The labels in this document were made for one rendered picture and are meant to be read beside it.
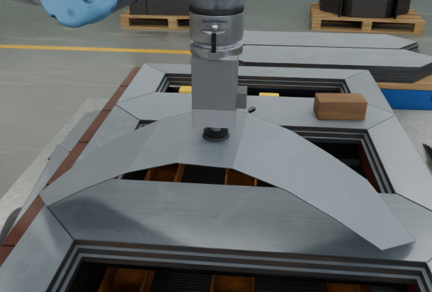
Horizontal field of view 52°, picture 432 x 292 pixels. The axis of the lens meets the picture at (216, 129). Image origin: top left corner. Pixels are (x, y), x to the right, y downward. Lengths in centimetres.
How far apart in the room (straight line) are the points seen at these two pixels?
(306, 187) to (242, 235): 16
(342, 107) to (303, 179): 50
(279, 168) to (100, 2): 34
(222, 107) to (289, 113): 56
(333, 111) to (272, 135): 43
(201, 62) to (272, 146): 19
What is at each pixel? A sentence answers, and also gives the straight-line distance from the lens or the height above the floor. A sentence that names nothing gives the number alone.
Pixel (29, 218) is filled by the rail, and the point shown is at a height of 83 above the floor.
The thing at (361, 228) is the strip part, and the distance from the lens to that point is 69.
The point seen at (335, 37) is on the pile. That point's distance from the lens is 188.
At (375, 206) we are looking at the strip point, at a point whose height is 90.
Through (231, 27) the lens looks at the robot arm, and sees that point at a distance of 60.
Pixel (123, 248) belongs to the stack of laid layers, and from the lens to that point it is 77.
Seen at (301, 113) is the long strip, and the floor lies 85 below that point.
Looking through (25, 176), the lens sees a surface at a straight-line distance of 132.
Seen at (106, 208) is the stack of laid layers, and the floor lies 85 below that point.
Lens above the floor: 135
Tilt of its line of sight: 28 degrees down
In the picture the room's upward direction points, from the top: straight up
